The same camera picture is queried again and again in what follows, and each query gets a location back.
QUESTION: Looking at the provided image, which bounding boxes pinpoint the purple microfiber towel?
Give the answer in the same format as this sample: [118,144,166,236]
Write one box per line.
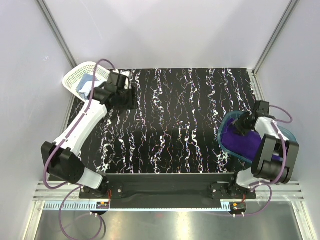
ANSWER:
[217,117,288,164]

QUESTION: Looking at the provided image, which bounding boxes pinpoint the white towel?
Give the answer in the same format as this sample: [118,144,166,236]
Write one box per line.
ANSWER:
[78,91,91,101]

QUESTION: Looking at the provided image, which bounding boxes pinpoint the light blue towel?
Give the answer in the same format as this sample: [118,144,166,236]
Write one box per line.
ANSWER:
[76,73,101,95]

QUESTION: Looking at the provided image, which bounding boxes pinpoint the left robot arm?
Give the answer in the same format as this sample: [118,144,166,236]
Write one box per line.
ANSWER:
[41,86,138,198]

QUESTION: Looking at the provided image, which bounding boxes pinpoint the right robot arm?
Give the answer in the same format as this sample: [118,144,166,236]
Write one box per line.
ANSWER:
[227,112,300,199]

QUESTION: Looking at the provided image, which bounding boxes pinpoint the white perforated laundry basket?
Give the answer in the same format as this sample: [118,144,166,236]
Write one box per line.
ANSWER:
[62,61,111,102]

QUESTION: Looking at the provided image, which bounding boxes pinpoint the blue transparent plastic tray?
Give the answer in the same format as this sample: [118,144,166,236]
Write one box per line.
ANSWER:
[217,108,300,171]

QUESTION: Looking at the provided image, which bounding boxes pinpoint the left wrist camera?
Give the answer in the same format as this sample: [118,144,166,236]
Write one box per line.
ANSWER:
[106,71,130,92]

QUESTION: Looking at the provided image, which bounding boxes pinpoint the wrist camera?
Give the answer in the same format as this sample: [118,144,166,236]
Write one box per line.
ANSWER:
[106,71,130,92]
[252,100,270,118]

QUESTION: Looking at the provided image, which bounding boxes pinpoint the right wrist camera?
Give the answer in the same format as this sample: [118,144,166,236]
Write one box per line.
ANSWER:
[252,100,270,118]

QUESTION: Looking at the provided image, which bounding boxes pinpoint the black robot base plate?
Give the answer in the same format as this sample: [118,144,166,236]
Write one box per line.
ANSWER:
[79,173,257,200]

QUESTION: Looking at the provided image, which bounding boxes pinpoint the aluminium frame rail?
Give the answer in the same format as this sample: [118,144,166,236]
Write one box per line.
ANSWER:
[32,182,304,212]

